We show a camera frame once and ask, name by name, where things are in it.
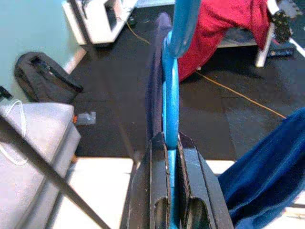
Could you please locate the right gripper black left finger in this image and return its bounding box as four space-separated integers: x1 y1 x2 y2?
120 132 173 229

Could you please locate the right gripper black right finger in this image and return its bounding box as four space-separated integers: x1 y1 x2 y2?
177 131 234 229

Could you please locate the light blue plastic hanger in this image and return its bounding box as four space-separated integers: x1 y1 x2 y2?
162 0 201 229

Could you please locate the navy blue garment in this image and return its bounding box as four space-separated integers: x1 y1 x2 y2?
145 11 173 139

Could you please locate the royal blue garment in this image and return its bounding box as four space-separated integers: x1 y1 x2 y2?
218 107 305 229

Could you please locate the small clear plastic item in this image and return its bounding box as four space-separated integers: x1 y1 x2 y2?
73 111 97 125

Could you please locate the black floor carpet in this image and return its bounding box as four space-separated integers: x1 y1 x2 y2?
64 4 305 161

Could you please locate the grey upholstered ottoman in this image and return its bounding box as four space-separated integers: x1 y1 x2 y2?
0 101 81 229

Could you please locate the black backpack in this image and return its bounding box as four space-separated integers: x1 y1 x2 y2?
14 51 84 104

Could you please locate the red cloth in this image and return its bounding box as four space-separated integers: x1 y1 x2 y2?
177 0 274 83

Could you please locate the white cabinet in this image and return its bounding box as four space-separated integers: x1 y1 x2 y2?
61 0 139 46

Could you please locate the small black device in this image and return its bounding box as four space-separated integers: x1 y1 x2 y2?
0 85 13 99

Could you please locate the black exercise machine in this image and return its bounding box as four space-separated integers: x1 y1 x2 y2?
256 0 305 67

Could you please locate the yellow floor cable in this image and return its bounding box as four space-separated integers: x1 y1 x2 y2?
126 21 286 119

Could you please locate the white wire hanger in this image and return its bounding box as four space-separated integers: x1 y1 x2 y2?
0 99 28 166

